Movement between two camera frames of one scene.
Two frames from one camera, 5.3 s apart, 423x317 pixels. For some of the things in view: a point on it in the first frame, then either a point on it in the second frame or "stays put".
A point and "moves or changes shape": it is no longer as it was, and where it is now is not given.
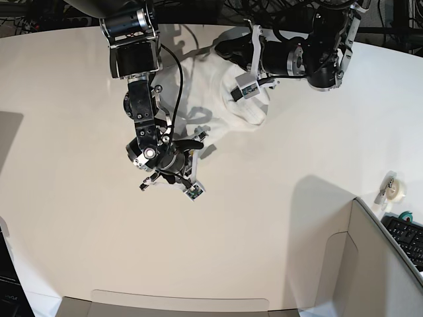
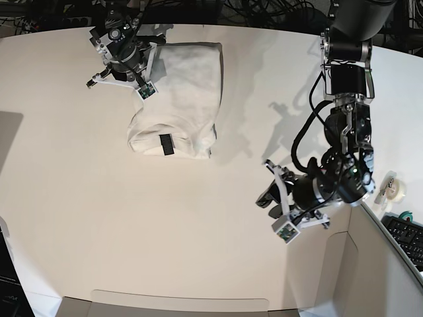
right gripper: (276, 58) -> (305, 195)
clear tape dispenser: (391, 191) stays put
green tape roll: (406, 214) stays put
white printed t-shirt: (196, 93) moves or changes shape
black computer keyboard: (409, 235) stays put
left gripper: (181, 162) -> (133, 67)
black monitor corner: (14, 299) stays put
